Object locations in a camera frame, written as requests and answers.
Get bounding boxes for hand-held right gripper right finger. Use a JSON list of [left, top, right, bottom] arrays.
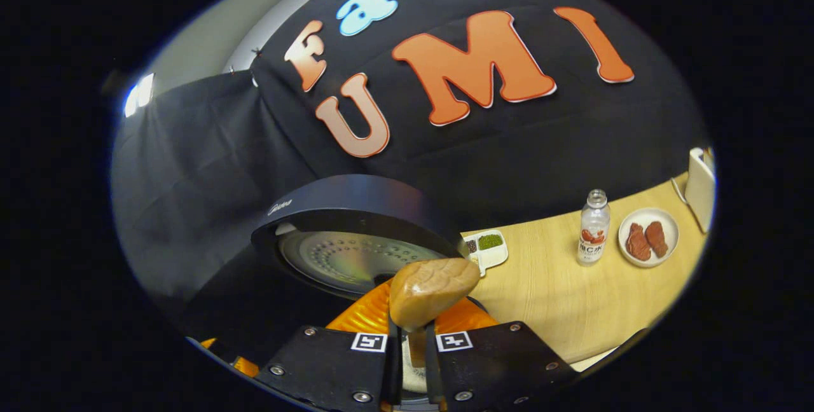
[[425, 298, 578, 412]]

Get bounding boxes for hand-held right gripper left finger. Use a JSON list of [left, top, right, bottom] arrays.
[[254, 278, 401, 412]]

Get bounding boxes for dark grey rice cooker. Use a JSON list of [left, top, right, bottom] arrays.
[[181, 174, 487, 409]]

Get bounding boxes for white divided bean dish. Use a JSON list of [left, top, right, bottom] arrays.
[[462, 229, 509, 277]]

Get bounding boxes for clear drink bottle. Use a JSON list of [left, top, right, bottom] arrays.
[[577, 189, 611, 266]]

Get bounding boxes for red meat piece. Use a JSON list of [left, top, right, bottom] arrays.
[[645, 221, 670, 258], [626, 223, 652, 261]]

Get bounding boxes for white round plate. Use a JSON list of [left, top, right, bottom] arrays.
[[618, 208, 680, 268]]

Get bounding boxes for ceiling light panel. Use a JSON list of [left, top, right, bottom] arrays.
[[123, 73, 155, 118]]

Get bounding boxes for white toaster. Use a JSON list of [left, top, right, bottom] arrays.
[[685, 147, 717, 233]]

